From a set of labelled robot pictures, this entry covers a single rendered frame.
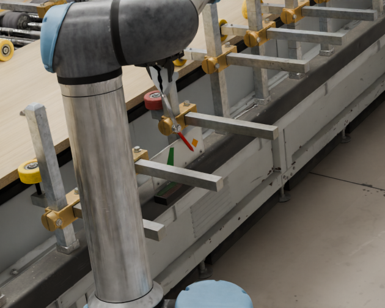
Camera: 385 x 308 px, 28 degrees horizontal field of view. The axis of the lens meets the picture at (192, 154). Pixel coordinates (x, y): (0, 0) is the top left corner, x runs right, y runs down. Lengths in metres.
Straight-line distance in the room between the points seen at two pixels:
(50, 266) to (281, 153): 1.58
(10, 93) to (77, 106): 1.29
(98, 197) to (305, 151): 2.23
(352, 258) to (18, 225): 1.43
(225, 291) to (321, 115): 2.27
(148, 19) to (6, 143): 1.03
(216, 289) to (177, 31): 0.52
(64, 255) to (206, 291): 0.61
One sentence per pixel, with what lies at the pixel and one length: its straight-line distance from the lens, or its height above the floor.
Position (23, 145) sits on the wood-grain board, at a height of 0.90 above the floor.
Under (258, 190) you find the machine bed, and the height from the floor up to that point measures 0.17.
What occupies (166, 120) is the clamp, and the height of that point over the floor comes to 0.87.
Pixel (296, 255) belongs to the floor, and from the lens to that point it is 3.12.
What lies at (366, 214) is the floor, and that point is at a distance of 3.36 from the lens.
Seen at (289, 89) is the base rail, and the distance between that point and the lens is 2.82.
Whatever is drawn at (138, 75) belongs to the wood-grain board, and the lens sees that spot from 2.56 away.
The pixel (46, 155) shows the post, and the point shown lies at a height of 0.99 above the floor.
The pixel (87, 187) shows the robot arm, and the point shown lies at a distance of 1.39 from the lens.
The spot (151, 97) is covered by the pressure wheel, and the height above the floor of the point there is 0.90.
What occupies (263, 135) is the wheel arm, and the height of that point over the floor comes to 0.84.
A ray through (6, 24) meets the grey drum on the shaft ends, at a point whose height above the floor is 0.81.
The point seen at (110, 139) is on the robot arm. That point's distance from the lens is 1.36.
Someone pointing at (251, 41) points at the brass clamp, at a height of 0.94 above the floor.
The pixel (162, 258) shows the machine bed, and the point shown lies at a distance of 2.81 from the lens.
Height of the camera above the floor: 1.78
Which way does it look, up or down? 26 degrees down
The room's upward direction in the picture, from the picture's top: 8 degrees counter-clockwise
